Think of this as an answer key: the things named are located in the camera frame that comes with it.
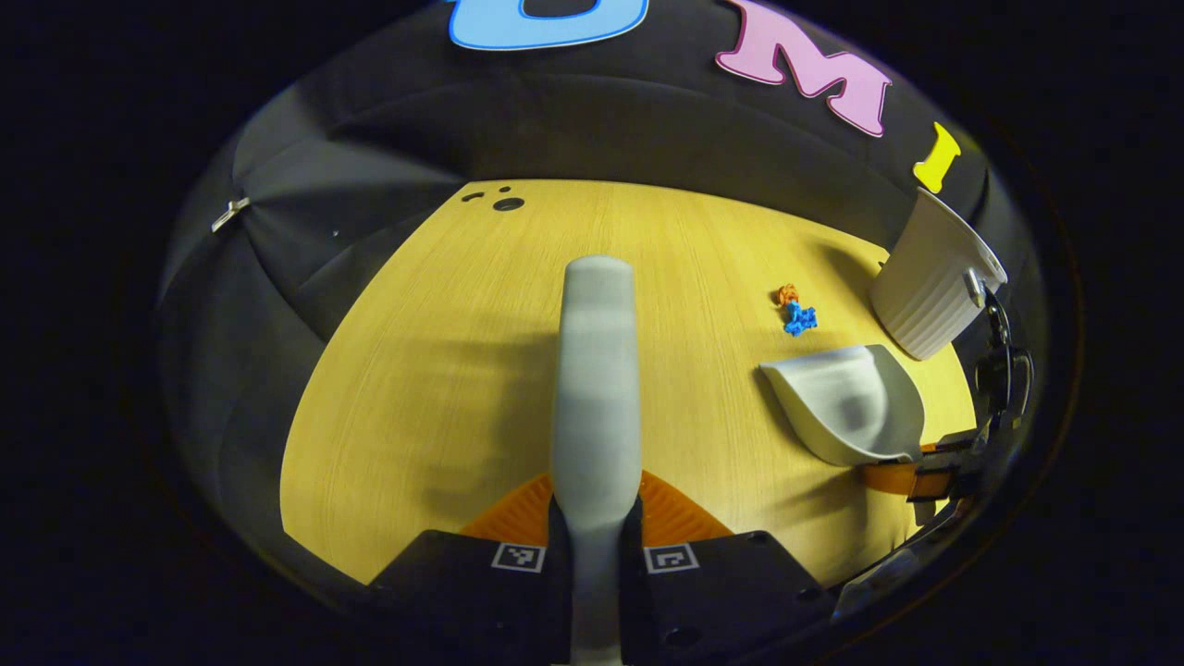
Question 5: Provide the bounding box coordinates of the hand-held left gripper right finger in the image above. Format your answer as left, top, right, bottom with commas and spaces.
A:
618, 469, 833, 666

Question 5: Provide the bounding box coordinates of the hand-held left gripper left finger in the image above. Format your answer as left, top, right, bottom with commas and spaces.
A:
368, 472, 573, 666

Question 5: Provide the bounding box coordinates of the white dustpan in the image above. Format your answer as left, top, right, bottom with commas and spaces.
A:
759, 344, 926, 467

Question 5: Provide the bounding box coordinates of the white ribbed garbage bin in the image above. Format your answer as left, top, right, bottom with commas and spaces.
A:
869, 188, 1008, 361

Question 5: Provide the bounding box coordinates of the small white broom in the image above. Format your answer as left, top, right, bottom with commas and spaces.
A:
550, 255, 644, 666

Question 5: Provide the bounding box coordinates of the wooden desktop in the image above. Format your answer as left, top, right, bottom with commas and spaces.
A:
279, 179, 980, 588

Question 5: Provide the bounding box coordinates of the black backdrop cloth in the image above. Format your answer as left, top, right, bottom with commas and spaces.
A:
157, 0, 1030, 602

